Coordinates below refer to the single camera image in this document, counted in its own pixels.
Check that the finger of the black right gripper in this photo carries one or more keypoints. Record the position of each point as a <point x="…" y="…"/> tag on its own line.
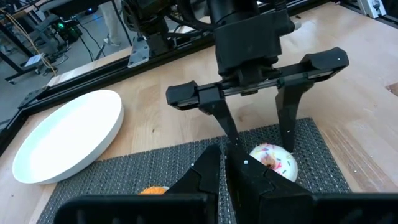
<point x="214" y="99"/>
<point x="289" y="105"/>

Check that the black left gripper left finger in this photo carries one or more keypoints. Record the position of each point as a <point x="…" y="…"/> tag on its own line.
<point x="205" y="177"/>

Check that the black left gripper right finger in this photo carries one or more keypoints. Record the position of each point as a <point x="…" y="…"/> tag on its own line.
<point x="255" y="193"/>

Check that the pink sprinkled white donut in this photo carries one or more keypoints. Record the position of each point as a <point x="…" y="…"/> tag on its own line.
<point x="286" y="169"/>

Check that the orange frosted donut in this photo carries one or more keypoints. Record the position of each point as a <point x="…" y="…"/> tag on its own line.
<point x="154" y="190"/>

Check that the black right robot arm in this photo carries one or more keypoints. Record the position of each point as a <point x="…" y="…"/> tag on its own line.
<point x="233" y="9"/>

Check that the grey woven placemat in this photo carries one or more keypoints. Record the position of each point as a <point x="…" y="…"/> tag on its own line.
<point x="140" y="168"/>

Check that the person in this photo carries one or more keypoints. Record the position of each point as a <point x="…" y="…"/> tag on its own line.
<point x="110" y="18"/>

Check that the white round plate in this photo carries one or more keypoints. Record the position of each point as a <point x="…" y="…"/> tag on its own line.
<point x="68" y="137"/>

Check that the black computer with green light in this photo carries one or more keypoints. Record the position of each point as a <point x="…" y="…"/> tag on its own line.
<point x="70" y="32"/>

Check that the white paper sheet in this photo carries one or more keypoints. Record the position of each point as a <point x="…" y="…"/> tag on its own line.
<point x="33" y="60"/>

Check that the silver mounting bracket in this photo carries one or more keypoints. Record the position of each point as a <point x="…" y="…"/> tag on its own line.
<point x="138" y="54"/>
<point x="371" y="7"/>

